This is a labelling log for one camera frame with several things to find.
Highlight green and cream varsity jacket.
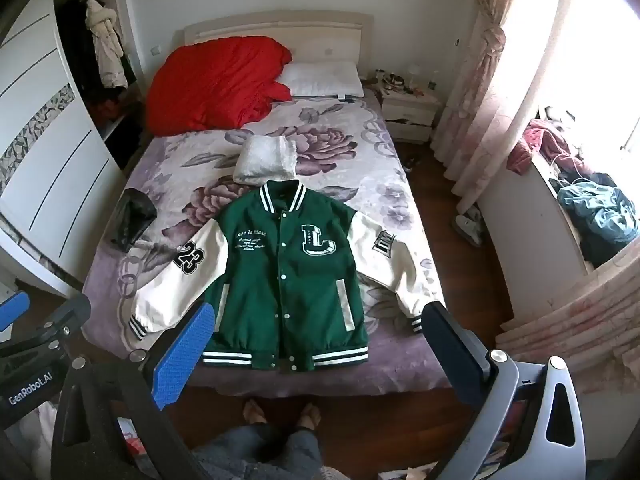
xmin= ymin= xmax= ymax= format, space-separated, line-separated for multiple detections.
xmin=127 ymin=179 xmax=435 ymax=372

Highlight red duvet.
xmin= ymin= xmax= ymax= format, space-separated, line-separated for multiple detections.
xmin=146 ymin=36 xmax=294 ymax=137

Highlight folded fluffy white blanket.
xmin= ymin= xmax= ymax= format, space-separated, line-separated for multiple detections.
xmin=233 ymin=134 xmax=299 ymax=186

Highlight hanging dark clothes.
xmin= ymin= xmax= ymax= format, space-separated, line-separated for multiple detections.
xmin=54 ymin=0 xmax=103 ymax=113

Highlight cream bed headboard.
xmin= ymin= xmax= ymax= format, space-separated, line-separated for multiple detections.
xmin=182 ymin=11 xmax=375 ymax=92

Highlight white nightstand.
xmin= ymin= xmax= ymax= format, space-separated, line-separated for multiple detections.
xmin=379 ymin=81 xmax=444 ymax=145

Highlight hanging cream coat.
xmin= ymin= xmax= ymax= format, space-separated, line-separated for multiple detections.
xmin=84 ymin=0 xmax=129 ymax=90

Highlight tied pink curtain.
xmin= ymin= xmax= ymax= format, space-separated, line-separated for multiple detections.
xmin=429 ymin=0 xmax=532 ymax=217

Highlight floral purple bed sheet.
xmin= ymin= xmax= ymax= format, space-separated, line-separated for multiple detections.
xmin=82 ymin=87 xmax=453 ymax=392

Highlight teal garment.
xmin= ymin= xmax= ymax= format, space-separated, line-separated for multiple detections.
xmin=556 ymin=172 xmax=640 ymax=269

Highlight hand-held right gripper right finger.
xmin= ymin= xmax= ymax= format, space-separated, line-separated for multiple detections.
xmin=422 ymin=301 xmax=589 ymax=480

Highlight white wardrobe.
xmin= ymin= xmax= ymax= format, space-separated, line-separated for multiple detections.
xmin=0 ymin=0 xmax=147 ymax=302

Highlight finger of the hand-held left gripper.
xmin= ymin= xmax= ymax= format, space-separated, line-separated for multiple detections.
xmin=0 ymin=291 xmax=30 ymax=334
xmin=0 ymin=293 xmax=92 ymax=361

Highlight grey white slippers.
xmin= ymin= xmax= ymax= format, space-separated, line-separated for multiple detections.
xmin=454 ymin=209 xmax=487 ymax=248

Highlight white window sill cabinet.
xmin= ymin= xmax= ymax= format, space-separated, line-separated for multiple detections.
xmin=476 ymin=157 xmax=598 ymax=328

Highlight maroon garment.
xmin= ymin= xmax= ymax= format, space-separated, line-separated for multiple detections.
xmin=506 ymin=118 xmax=584 ymax=176

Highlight white pillow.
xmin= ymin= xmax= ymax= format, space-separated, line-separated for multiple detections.
xmin=276 ymin=61 xmax=366 ymax=100

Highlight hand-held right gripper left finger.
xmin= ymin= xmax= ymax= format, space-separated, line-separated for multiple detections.
xmin=50 ymin=301 xmax=221 ymax=480

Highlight black bag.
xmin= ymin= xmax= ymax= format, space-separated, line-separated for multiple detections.
xmin=112 ymin=187 xmax=157 ymax=252

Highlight person's legs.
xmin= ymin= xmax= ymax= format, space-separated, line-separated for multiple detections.
xmin=191 ymin=399 xmax=324 ymax=480

